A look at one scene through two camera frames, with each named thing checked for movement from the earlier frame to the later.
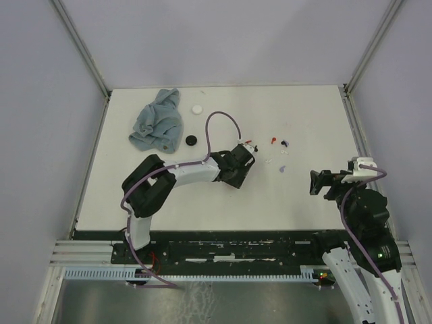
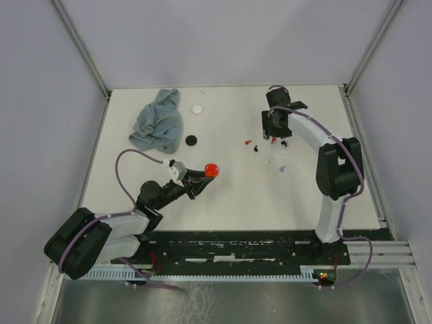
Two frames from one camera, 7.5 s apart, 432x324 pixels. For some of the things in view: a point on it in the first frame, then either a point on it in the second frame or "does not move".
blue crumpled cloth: x=158 y=127 does not move
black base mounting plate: x=214 y=248 does not move
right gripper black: x=326 y=177 → x=267 y=130
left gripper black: x=237 y=182 → x=198 y=181
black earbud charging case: x=191 y=140 does not move
